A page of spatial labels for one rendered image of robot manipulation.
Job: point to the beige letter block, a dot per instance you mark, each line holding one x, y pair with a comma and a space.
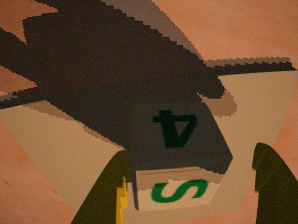
178, 155

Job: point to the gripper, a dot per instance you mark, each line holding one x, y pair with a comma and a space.
275, 183

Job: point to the tan flat mat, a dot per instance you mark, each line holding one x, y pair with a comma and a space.
71, 136

